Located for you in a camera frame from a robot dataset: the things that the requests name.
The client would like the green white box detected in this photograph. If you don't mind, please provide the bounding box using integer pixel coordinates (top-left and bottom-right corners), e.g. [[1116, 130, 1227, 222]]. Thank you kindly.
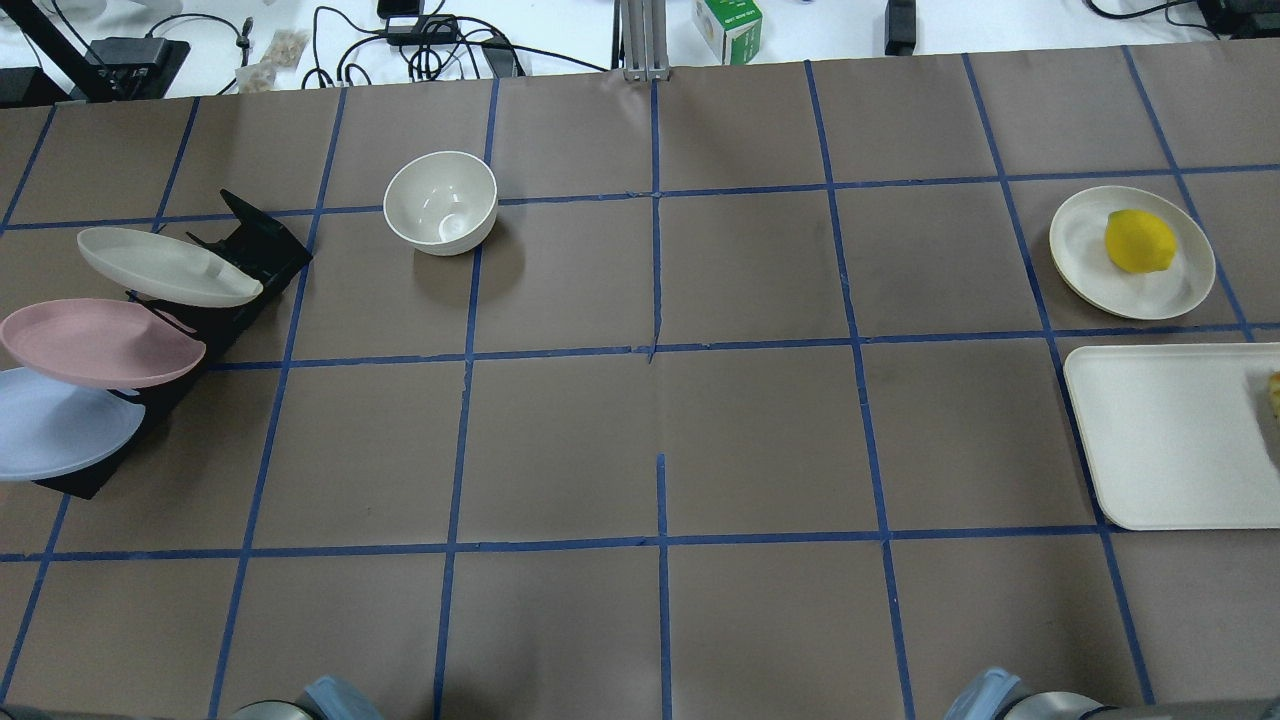
[[692, 1, 764, 65]]

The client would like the white rectangular tray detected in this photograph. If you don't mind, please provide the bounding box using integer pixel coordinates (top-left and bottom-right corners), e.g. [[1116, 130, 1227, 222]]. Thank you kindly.
[[1064, 343, 1279, 530]]

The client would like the black power adapter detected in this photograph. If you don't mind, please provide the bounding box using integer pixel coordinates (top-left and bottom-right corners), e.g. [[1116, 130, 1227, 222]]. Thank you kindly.
[[884, 0, 916, 56]]

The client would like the cream plate under lemon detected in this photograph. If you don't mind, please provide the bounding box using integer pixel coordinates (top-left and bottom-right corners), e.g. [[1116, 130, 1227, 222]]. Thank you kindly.
[[1050, 184, 1217, 322]]

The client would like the yellow lemon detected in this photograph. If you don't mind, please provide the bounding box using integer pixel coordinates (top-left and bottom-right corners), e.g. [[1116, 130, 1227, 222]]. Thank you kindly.
[[1103, 209, 1179, 274]]

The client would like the black plate rack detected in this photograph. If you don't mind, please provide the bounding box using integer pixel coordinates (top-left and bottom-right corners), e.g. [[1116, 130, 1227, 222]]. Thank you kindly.
[[3, 190, 312, 498]]

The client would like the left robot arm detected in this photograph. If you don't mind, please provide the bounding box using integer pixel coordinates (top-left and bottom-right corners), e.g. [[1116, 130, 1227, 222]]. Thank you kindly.
[[1, 675, 385, 719]]

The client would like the cream bowl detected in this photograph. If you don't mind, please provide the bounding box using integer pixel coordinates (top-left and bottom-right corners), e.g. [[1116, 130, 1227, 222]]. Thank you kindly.
[[381, 151, 498, 258]]

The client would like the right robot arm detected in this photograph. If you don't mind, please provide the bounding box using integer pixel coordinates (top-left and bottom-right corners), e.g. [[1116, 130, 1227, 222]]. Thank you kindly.
[[943, 667, 1115, 719]]

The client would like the aluminium frame post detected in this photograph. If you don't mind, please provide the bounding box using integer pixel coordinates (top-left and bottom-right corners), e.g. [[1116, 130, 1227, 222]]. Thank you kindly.
[[612, 1, 671, 82]]

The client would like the striped yellow bread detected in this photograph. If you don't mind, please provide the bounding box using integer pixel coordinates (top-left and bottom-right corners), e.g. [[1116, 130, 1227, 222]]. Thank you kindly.
[[1267, 372, 1280, 419]]

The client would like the black camera stand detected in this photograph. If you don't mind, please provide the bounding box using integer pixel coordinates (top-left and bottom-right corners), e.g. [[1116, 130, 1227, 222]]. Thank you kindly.
[[3, 1, 192, 102]]

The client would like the cream plate in rack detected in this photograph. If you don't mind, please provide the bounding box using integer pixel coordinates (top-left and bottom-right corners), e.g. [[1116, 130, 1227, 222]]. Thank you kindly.
[[76, 227, 262, 307]]

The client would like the blue plate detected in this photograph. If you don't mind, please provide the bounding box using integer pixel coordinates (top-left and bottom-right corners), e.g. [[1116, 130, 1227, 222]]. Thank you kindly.
[[1, 368, 145, 483]]

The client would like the pink plate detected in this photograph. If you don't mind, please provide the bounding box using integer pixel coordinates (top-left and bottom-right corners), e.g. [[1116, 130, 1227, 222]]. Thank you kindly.
[[1, 299, 206, 389]]

